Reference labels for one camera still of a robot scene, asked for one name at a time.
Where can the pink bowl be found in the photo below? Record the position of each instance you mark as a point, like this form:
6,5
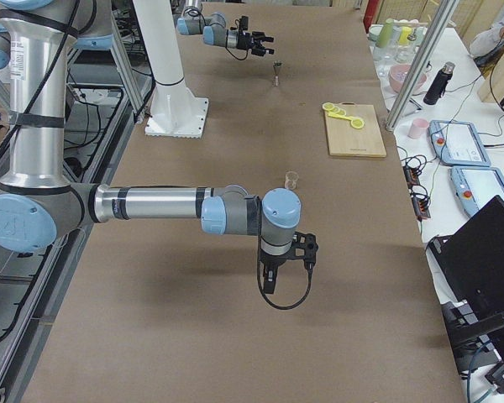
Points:
398,74

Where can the steel double jigger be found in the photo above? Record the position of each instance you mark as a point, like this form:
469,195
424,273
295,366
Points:
277,65

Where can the bamboo cutting board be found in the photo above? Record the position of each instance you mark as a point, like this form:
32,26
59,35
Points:
363,139

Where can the black water bottle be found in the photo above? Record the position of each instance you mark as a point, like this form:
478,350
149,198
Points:
438,86

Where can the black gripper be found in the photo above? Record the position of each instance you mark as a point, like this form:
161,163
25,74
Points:
247,43
272,261

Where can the aluminium frame post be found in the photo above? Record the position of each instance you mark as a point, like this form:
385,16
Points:
435,30

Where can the green tall cup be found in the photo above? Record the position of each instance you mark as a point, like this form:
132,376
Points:
385,34

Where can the yellow cup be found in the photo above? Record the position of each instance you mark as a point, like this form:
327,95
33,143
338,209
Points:
403,39

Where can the seated person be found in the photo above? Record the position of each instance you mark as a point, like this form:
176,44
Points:
487,47

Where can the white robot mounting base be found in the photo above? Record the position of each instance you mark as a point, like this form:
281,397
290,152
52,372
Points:
174,110

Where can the pink plastic cup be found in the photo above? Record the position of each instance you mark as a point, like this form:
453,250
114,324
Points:
419,127

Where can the clear glass measuring cup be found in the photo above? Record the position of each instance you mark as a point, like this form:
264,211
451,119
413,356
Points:
291,179

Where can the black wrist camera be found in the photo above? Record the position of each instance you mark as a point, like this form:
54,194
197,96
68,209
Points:
304,247
243,23

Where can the blue grey teach pendant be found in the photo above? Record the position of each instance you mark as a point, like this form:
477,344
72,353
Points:
457,143

